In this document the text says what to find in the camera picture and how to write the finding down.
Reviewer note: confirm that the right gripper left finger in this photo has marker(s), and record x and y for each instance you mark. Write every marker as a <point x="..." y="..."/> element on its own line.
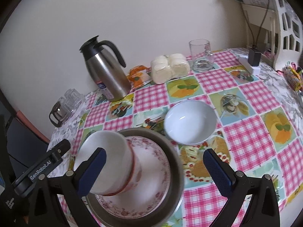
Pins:
<point x="89" y="170"/>

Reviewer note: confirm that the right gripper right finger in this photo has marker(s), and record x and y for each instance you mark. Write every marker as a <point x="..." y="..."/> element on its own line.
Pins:
<point x="221" y="172"/>

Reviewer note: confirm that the white plain bowl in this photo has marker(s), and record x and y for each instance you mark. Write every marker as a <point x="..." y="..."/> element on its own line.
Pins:
<point x="115" y="164"/>

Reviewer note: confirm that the white floral plate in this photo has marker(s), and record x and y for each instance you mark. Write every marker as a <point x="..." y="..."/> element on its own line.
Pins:
<point x="152" y="187"/>

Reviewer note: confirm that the checkered picture tablecloth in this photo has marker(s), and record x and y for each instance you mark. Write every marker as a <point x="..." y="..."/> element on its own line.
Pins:
<point x="259" y="128"/>

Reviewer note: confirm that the pale blue bowl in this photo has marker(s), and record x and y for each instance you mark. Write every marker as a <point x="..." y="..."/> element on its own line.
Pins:
<point x="190" y="122"/>

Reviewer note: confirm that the glass cups with black holder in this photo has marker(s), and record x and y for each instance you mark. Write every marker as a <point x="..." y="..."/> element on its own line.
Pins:
<point x="66" y="107"/>

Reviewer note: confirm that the orange snack packet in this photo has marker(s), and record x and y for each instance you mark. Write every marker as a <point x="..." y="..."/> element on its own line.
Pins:
<point x="139" y="76"/>

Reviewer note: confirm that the steel thermos jug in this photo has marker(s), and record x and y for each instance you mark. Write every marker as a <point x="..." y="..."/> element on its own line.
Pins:
<point x="104" y="63"/>

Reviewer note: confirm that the clear glass mug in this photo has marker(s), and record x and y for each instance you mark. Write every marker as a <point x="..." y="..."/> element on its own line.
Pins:
<point x="202" y="56"/>

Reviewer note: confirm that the black power adapter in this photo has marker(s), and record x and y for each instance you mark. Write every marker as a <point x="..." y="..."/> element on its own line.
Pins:
<point x="254" y="57"/>

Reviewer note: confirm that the colourful candy packet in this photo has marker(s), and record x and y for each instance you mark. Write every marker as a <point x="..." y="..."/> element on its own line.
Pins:
<point x="293" y="78"/>

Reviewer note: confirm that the pack of white buns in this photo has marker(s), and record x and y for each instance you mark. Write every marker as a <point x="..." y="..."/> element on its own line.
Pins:
<point x="165" y="68"/>

